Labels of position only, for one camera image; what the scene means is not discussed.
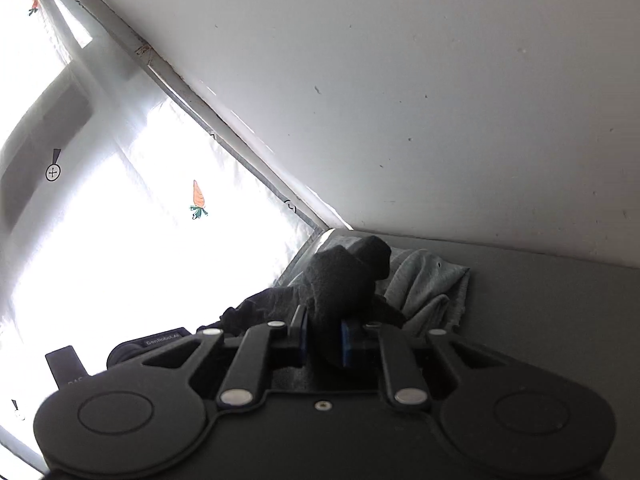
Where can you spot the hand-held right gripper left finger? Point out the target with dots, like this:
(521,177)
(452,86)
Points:
(300,336)

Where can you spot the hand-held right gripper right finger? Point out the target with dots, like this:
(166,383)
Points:
(347,344)

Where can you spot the dark grey knit sweater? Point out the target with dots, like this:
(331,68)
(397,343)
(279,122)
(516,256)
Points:
(340,280)

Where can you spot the white carrot print curtain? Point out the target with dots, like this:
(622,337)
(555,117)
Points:
(125,260)

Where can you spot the heather grey garment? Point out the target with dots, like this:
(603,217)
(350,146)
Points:
(425,285)

